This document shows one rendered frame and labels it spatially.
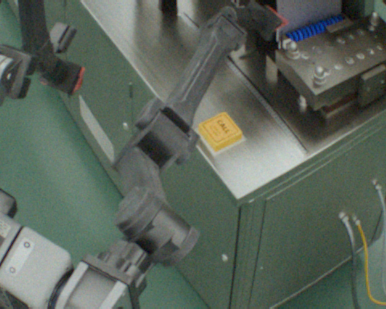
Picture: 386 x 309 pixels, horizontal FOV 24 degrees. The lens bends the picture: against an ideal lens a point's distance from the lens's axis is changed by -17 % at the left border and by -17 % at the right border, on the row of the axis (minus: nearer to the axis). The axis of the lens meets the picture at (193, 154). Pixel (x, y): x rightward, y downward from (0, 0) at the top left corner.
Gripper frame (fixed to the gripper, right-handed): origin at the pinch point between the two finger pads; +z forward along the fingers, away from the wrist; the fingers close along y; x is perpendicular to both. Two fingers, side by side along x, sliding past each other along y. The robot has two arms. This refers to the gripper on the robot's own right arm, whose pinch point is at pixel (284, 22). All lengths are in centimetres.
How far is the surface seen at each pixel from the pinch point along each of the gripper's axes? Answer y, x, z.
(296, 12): 0.3, 4.0, 2.2
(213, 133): 10.4, -26.6, -16.7
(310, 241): 26, -56, 26
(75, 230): -40, -117, 11
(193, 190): 4, -52, -4
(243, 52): -7.6, -17.7, 1.8
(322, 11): 0.3, 5.8, 12.1
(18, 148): -83, -119, 8
